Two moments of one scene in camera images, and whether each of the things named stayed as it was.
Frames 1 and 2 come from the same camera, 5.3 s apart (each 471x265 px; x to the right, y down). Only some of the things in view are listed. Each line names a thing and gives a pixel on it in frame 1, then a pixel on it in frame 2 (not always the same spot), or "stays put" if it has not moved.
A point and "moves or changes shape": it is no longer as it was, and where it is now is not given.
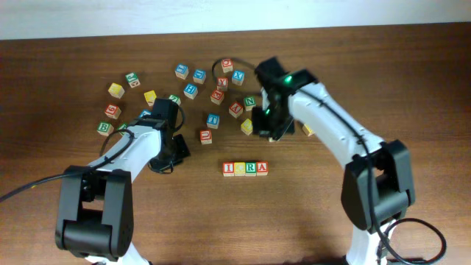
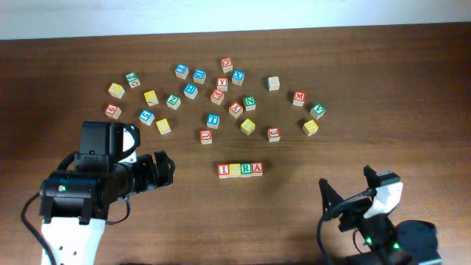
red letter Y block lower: x=235 y=110 stays put
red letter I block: x=228 y=168 moves or changes shape
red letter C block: x=227 y=65 stays put
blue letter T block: x=213 y=121 stays put
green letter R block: x=250 y=168 moves or changes shape
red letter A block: x=262 y=168 moves or changes shape
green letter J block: x=132 y=79 stays put
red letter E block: x=217 y=96 stays put
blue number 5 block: x=145 y=112 stays put
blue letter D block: x=199 y=76 stays put
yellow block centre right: x=246 y=126 stays put
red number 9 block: x=112 y=111 stays put
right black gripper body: x=271 y=121 to x=355 y=212
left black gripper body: x=174 y=154 to x=135 y=176
